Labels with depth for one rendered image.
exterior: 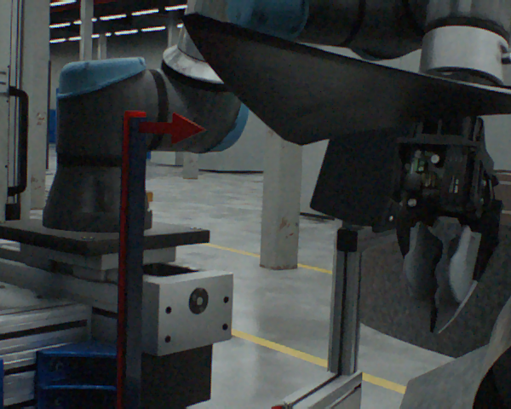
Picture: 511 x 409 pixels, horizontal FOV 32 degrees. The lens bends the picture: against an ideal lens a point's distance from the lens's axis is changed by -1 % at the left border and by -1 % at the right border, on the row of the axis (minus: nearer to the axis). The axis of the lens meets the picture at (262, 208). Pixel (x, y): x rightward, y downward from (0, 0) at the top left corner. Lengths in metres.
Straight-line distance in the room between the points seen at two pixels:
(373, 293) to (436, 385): 2.28
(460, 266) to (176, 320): 0.45
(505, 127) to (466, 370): 10.56
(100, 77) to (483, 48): 0.57
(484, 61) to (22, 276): 0.75
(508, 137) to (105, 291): 10.21
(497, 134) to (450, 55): 10.26
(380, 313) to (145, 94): 1.78
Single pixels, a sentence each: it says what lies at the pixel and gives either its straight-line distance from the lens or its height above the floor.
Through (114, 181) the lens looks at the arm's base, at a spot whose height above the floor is 1.10.
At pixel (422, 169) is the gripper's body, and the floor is 1.15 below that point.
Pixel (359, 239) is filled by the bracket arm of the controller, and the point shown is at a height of 1.04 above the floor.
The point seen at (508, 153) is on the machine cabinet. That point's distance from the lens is 11.23.
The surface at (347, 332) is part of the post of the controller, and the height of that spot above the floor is 0.92.
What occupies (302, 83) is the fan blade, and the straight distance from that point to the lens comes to 0.59.
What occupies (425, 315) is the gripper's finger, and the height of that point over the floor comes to 1.03.
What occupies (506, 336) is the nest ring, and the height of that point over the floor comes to 1.10.
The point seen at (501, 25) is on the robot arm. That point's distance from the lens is 0.80.
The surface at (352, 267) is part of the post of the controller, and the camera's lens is 1.17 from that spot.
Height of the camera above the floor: 1.18
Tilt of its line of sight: 5 degrees down
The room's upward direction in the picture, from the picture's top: 2 degrees clockwise
